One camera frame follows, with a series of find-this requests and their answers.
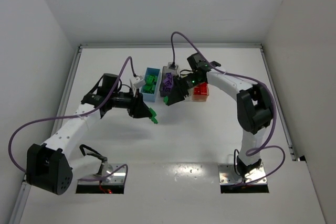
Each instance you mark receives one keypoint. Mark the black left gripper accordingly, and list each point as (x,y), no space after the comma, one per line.
(134,105)

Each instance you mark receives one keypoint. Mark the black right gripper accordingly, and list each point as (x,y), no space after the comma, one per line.
(180,86)

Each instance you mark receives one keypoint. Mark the purple butterfly lego brick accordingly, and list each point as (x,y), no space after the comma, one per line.
(167,82)

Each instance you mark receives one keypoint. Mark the green lego plate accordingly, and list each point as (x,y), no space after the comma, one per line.
(153,116)

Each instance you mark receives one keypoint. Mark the red flower lego brick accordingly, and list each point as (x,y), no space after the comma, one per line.
(201,89)

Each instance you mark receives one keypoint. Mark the green red lego stack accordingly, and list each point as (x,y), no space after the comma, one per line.
(166,99)

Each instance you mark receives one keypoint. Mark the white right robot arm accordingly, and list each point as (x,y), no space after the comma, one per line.
(255,109)

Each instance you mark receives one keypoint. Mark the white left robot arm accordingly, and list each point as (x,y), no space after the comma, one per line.
(49,166)

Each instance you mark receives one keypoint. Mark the amber transparent container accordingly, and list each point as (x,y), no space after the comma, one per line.
(199,98)

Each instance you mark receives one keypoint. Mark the smoky grey container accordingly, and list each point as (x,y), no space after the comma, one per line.
(162,93)

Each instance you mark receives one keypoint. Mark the blue container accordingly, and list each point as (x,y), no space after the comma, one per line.
(152,97)

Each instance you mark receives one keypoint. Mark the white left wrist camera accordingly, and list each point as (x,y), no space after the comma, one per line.
(137,82)

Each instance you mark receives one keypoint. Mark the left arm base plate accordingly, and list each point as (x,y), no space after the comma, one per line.
(113,177)

